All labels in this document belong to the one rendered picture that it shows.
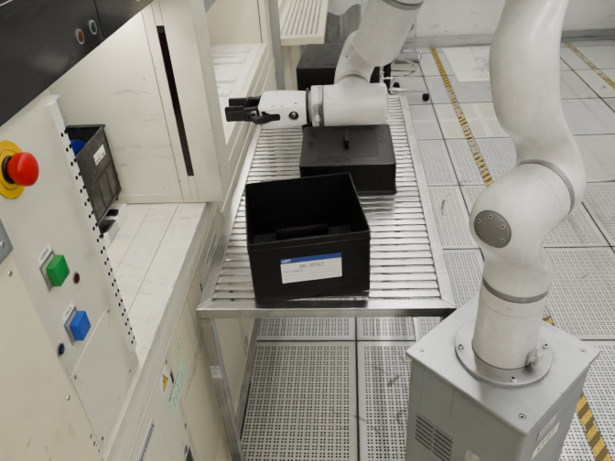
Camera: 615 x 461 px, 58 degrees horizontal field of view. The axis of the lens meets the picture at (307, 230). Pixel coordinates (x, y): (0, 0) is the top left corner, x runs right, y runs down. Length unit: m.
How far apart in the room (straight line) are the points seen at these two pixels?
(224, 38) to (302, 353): 1.53
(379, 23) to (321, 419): 1.41
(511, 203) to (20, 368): 0.70
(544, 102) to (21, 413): 0.81
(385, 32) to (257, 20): 1.81
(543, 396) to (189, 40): 1.04
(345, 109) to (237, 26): 1.73
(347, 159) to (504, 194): 0.84
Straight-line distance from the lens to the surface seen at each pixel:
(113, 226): 1.46
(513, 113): 0.92
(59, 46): 0.86
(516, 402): 1.16
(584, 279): 2.74
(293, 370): 2.19
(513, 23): 0.92
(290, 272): 1.27
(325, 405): 2.08
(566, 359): 1.26
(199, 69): 1.36
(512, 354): 1.16
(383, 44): 1.05
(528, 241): 0.92
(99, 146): 1.41
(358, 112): 1.16
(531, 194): 0.93
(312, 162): 1.68
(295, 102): 1.16
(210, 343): 1.42
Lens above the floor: 1.64
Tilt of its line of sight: 35 degrees down
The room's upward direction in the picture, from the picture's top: 4 degrees counter-clockwise
